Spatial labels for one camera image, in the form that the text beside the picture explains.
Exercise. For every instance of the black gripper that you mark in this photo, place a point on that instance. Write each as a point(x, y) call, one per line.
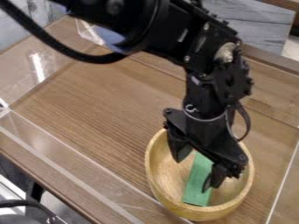
point(207, 136)

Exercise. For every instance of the green rectangular block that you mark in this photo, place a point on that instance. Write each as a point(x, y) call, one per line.
point(200, 169)

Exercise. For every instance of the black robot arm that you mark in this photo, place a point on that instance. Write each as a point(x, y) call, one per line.
point(179, 31)

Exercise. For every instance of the brown wooden bowl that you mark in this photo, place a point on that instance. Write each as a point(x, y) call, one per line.
point(167, 179)

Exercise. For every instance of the clear acrylic tray walls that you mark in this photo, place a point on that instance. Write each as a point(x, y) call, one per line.
point(79, 121)

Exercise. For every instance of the clear acrylic corner bracket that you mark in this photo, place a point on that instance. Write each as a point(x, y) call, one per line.
point(87, 32)

